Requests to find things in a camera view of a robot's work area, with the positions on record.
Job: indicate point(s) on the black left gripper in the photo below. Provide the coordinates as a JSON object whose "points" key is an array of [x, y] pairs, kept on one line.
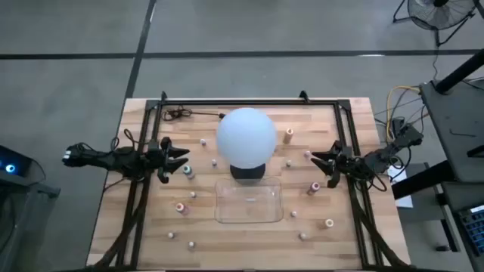
{"points": [[154, 160]]}

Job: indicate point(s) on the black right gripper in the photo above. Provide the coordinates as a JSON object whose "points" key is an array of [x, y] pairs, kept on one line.
{"points": [[344, 162]]}

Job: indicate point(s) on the large green food coloring bottle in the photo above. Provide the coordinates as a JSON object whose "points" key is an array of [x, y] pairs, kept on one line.
{"points": [[187, 170]]}

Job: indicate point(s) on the small orange food coloring bottle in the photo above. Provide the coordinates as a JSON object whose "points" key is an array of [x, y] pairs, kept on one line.
{"points": [[307, 153]]}

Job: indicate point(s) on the large red food coloring bottle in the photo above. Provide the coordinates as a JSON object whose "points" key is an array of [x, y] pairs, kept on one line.
{"points": [[313, 187]]}

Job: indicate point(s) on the small brown food coloring bottle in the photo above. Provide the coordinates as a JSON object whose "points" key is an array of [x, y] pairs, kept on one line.
{"points": [[214, 162]]}

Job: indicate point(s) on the small blue food coloring bottle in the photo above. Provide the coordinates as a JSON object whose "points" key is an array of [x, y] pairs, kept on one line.
{"points": [[193, 194]]}

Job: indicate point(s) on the small dark green coloring bottle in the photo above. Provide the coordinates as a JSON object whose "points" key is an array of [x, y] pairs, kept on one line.
{"points": [[288, 163]]}

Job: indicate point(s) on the large yellow food coloring bottle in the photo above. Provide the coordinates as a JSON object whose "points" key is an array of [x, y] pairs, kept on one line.
{"points": [[288, 135]]}

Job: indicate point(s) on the large orange food coloring bottle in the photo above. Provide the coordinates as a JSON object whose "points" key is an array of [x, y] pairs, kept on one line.
{"points": [[328, 223]]}

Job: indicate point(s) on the small white-capped food coloring bottle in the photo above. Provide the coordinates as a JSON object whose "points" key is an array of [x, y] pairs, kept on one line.
{"points": [[171, 235], [191, 245]]}

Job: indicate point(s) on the small black white-label bottle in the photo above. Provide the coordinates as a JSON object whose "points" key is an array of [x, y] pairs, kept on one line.
{"points": [[302, 236]]}

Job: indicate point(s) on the clear plastic bin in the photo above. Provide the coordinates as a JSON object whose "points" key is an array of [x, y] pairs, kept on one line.
{"points": [[249, 206]]}

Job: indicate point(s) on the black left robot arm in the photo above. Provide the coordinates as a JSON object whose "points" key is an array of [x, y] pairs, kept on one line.
{"points": [[113, 160]]}

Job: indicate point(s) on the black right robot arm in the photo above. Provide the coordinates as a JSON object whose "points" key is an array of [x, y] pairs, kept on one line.
{"points": [[382, 155]]}

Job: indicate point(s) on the large pink food coloring bottle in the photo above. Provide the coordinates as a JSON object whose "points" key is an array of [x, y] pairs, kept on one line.
{"points": [[180, 208]]}

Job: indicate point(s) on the white globe table lamp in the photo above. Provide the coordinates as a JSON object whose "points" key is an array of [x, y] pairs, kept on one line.
{"points": [[246, 138]]}

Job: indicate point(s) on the black power strip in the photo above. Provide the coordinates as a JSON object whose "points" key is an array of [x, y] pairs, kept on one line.
{"points": [[397, 122]]}

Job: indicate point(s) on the white paper sheet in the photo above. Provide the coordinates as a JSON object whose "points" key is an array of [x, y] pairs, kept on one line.
{"points": [[402, 196]]}

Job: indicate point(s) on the black desk support beam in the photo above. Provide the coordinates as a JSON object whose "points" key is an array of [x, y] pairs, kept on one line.
{"points": [[419, 181]]}

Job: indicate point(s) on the grey desk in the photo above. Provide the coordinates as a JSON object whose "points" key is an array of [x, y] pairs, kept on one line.
{"points": [[453, 124]]}

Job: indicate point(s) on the grey side table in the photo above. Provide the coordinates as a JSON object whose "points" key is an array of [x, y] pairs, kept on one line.
{"points": [[453, 198]]}

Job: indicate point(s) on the black hex key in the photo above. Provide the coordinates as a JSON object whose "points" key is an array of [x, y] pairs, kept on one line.
{"points": [[462, 134]]}

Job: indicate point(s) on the small black floor object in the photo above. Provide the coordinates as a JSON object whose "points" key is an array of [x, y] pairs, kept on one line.
{"points": [[442, 248]]}

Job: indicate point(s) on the black diagonal pole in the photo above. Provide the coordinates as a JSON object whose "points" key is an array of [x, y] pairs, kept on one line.
{"points": [[459, 72]]}

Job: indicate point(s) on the black computer with blue light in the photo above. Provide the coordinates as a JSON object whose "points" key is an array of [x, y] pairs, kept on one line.
{"points": [[15, 162]]}

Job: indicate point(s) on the backlit keyboard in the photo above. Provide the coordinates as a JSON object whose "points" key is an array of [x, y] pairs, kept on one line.
{"points": [[474, 230]]}

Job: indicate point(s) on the dark grey equipment cart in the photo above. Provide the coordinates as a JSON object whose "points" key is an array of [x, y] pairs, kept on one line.
{"points": [[22, 226]]}

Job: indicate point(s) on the black floor fan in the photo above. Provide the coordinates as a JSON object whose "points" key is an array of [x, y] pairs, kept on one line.
{"points": [[440, 15]]}

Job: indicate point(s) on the black frame clamp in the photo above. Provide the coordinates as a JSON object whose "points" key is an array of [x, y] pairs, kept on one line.
{"points": [[163, 96], [303, 96]]}

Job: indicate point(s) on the black aluminium table frame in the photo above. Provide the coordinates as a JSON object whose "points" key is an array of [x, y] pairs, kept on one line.
{"points": [[246, 102]]}

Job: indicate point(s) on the black desk bracket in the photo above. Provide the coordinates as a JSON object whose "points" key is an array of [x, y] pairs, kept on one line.
{"points": [[475, 151]]}

